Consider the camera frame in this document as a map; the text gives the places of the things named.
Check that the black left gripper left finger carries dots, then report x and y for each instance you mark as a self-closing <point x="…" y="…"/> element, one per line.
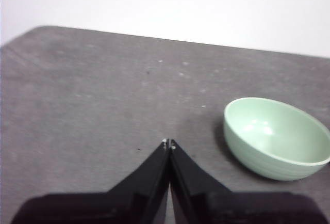
<point x="129" y="203"/>

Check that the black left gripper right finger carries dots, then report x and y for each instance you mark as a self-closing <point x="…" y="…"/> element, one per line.
<point x="206" y="203"/>

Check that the pale green bowl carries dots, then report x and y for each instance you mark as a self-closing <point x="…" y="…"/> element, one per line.
<point x="273" y="136"/>

